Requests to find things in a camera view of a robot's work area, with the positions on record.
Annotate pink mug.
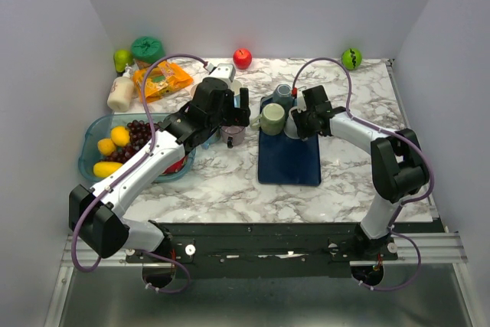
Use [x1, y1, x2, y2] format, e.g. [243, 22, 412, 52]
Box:
[190, 83, 199, 99]

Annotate green wrapped cup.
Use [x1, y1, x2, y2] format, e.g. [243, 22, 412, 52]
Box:
[130, 36, 165, 70]

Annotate dark grey-blue mug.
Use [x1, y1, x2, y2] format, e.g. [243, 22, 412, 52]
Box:
[272, 83, 294, 114]

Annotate blue butterfly mug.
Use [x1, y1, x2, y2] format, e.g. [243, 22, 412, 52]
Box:
[201, 138, 214, 150]

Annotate clear blue plastic bowl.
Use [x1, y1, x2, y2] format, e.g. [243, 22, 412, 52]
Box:
[78, 113, 196, 183]

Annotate green watermelon ball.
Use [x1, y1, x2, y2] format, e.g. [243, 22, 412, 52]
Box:
[341, 47, 363, 70]

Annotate light blue hexagonal mug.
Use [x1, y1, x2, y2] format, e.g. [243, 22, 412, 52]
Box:
[231, 80, 242, 107]

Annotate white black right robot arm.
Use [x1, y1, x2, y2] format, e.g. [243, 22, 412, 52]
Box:
[291, 86, 430, 260]

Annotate cream lotion bottle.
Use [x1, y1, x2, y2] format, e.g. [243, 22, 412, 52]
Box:
[106, 65, 135, 113]

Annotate red apple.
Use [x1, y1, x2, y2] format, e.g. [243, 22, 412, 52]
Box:
[233, 48, 253, 70]

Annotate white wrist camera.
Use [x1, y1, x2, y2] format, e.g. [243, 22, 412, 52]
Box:
[209, 64, 236, 85]
[296, 91, 307, 113]

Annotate light green mug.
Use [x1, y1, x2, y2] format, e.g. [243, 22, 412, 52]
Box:
[250, 103, 286, 136]

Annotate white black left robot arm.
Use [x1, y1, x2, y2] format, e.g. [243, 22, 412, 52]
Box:
[69, 77, 250, 262]

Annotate orange snack bag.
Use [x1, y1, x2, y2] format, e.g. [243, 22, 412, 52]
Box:
[132, 61, 194, 103]

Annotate dark blue tray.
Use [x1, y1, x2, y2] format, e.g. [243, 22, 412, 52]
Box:
[257, 95, 322, 187]

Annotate red dragon fruit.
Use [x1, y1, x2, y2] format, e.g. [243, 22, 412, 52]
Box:
[164, 155, 194, 175]

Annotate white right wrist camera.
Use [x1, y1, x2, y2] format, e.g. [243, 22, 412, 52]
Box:
[296, 91, 307, 113]

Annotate green pear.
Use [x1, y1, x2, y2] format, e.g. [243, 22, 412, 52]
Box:
[113, 49, 134, 74]

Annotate purple mug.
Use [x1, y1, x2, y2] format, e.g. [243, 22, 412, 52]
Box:
[220, 126, 246, 149]

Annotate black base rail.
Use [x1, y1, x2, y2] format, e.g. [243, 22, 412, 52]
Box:
[78, 222, 445, 280]

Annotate dark purple grapes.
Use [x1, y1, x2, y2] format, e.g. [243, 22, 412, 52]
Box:
[103, 120, 151, 163]

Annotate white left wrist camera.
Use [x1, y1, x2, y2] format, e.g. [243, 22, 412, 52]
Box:
[209, 64, 236, 85]

